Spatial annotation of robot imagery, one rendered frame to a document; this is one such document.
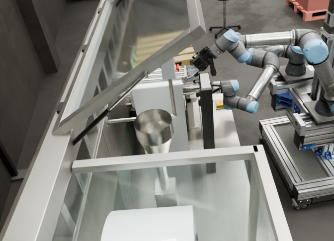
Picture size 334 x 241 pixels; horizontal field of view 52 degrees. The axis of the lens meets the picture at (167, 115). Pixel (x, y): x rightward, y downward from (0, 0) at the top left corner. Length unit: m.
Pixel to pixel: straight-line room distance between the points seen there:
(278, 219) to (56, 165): 0.58
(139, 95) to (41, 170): 0.76
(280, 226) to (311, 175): 2.03
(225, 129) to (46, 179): 1.37
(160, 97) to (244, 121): 2.05
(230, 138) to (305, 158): 1.04
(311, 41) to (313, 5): 3.67
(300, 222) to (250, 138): 0.96
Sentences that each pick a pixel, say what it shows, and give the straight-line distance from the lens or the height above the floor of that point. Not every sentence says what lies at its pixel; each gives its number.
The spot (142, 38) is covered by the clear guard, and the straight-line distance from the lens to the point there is 1.11.
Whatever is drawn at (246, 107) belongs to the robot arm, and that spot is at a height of 1.03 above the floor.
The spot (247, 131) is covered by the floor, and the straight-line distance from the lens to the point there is 3.47.
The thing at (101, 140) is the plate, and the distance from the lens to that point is 1.37.
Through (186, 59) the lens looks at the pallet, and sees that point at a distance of 4.46.
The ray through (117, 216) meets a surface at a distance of 0.91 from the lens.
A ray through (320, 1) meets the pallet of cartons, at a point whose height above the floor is 0.26.
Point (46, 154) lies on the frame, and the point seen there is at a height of 1.65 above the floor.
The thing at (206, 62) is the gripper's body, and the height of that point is 1.33.
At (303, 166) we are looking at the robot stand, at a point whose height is 0.21.
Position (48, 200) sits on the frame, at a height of 1.65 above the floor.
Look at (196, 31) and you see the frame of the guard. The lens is 0.86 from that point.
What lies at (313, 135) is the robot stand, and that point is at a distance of 2.49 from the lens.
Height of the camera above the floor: 2.30
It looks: 38 degrees down
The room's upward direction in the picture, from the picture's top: 9 degrees counter-clockwise
